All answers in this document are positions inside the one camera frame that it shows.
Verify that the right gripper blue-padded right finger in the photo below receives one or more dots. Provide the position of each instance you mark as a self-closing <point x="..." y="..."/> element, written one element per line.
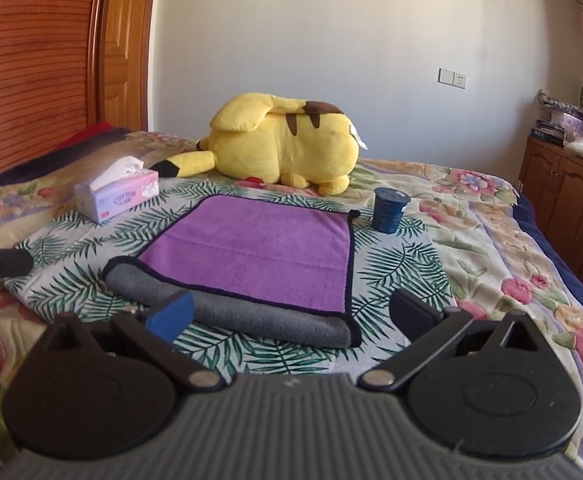
<point x="431" y="333"/>

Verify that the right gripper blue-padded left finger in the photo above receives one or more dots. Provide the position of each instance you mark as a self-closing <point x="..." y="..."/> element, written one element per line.
<point x="149" y="334"/>

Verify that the purple and grey towel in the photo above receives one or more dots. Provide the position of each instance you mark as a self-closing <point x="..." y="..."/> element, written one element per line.
<point x="265" y="269"/>

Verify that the palm leaf print cloth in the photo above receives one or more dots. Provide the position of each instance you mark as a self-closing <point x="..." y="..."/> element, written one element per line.
<point x="71" y="252"/>

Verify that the floral bed quilt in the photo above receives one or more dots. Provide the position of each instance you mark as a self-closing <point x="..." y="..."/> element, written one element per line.
<point x="494" y="256"/>

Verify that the dark blue blanket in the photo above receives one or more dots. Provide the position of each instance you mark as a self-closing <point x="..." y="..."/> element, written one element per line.
<point x="46" y="164"/>

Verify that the dark blue cup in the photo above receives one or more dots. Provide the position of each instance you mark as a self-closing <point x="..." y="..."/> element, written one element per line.
<point x="389" y="207"/>

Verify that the red pillow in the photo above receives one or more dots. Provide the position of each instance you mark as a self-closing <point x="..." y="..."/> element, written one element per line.
<point x="85" y="134"/>

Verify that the pink white tissue box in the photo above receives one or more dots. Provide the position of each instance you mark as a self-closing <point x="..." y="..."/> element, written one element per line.
<point x="125" y="184"/>

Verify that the wooden side cabinet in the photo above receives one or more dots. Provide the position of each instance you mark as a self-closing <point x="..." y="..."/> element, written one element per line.
<point x="552" y="180"/>

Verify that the wooden slatted headboard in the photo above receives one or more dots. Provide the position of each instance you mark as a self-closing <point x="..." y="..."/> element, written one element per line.
<point x="44" y="80"/>

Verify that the yellow Pikachu plush toy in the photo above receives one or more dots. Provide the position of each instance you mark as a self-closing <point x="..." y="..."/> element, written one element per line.
<point x="294" y="142"/>

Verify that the stack of books and boxes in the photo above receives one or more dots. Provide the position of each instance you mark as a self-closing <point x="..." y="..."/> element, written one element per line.
<point x="559" y="123"/>

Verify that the white wall socket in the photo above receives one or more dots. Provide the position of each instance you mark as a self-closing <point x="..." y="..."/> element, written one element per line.
<point x="451" y="78"/>

